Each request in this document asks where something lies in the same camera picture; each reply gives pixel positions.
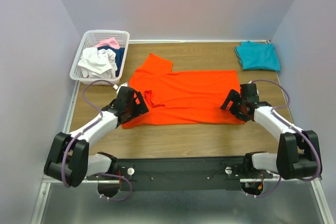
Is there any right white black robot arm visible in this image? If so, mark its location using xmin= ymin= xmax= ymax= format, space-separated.
xmin=221 ymin=81 xmax=322 ymax=181

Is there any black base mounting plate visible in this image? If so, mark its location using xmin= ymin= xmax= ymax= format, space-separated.
xmin=86 ymin=156 xmax=274 ymax=192

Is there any navy blue t shirt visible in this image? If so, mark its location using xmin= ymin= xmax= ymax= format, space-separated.
xmin=98 ymin=46 xmax=125 ymax=77

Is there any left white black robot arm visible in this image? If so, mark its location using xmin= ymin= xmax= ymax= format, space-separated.
xmin=44 ymin=86 xmax=149 ymax=187

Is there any pink t shirt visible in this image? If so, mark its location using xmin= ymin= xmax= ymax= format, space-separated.
xmin=95 ymin=38 xmax=120 ymax=49

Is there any white crumpled t shirt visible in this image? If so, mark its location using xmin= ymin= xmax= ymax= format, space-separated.
xmin=78 ymin=47 xmax=118 ymax=79

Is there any white plastic laundry basket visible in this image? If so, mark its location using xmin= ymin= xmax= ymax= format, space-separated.
xmin=69 ymin=29 xmax=130 ymax=84

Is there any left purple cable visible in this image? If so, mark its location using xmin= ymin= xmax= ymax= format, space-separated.
xmin=59 ymin=79 xmax=133 ymax=202

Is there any teal t shirt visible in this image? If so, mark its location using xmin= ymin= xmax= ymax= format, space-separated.
xmin=235 ymin=41 xmax=281 ymax=71

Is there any aluminium extrusion frame rail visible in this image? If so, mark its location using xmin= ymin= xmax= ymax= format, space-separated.
xmin=30 ymin=39 xmax=336 ymax=224

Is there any orange t shirt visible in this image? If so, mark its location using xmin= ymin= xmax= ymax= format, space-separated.
xmin=122 ymin=54 xmax=243 ymax=129

